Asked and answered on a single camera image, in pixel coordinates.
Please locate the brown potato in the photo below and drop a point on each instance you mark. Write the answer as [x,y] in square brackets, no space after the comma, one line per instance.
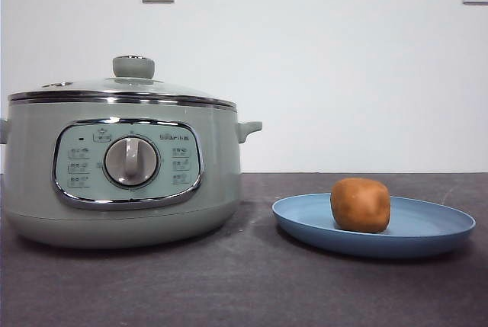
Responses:
[360,205]

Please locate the glass lid with green knob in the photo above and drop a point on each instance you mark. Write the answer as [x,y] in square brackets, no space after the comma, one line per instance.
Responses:
[133,68]

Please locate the pale green electric steamer pot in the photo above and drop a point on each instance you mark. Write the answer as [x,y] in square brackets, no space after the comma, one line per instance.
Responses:
[217,174]

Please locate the blue round plate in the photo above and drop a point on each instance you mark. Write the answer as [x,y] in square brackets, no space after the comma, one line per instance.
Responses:
[431,224]

